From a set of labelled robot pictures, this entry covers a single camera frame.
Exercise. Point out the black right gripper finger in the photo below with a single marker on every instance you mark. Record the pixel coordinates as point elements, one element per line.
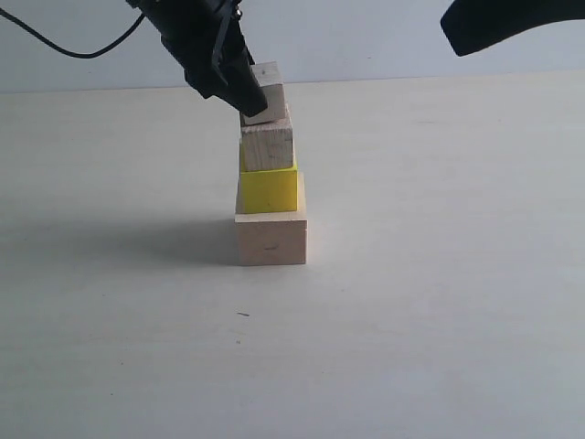
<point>474,25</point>

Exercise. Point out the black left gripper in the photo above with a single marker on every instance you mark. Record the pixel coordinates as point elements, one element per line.
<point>205,39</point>

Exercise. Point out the small natural wooden cube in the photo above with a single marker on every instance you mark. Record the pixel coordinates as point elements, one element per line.
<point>270,80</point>

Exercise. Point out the yellow cube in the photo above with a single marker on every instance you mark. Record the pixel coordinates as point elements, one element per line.
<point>267,191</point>

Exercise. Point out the medium natural wooden cube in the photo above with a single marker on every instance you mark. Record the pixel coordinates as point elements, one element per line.
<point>268,146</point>

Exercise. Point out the large pale wooden cube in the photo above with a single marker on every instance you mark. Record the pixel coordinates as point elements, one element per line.
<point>276,238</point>

